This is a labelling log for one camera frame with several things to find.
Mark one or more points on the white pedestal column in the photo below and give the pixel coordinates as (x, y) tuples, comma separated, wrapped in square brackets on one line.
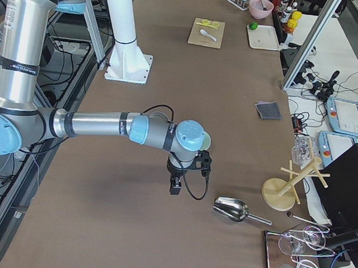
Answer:
[(127, 62)]

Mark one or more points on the metal scoop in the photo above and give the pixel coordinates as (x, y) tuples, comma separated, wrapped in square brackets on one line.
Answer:
[(236, 210)]

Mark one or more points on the wooden mug tree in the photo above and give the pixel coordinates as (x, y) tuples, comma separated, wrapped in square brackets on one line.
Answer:
[(281, 195)]

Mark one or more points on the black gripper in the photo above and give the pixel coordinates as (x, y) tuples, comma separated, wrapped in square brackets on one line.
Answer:
[(174, 173)]

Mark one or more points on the wire glass rack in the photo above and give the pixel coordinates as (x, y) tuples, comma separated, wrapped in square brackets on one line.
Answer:
[(296, 248)]

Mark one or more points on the blue teach pendant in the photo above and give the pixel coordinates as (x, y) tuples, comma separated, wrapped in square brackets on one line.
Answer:
[(343, 116), (332, 145)]

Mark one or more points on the wooden cutting board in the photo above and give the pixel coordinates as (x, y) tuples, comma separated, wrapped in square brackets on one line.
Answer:
[(195, 38)]

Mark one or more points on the grey folded cloth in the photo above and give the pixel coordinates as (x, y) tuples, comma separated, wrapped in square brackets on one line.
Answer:
[(268, 110)]

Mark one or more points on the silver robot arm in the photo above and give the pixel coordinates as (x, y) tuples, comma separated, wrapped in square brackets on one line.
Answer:
[(22, 123)]

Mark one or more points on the light green bowl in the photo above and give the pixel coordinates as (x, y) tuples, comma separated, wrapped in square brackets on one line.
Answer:
[(206, 142)]

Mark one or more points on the cream rabbit tray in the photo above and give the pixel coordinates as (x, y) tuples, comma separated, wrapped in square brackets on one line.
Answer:
[(263, 38)]

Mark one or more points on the green lime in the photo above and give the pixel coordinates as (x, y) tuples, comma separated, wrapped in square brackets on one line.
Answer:
[(253, 26)]

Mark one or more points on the yellow plastic knife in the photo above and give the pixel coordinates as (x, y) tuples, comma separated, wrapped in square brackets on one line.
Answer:
[(209, 25)]

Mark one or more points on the white ceramic spoon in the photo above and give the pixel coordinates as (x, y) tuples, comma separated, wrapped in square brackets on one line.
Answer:
[(205, 33)]

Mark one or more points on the pink bowl with ice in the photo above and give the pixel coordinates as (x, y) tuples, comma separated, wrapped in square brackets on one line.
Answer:
[(257, 11)]

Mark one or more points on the black monitor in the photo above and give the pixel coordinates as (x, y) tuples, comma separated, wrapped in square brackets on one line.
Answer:
[(340, 198)]

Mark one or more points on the aluminium frame post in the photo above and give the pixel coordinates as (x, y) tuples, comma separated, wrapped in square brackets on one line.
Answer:
[(318, 26)]

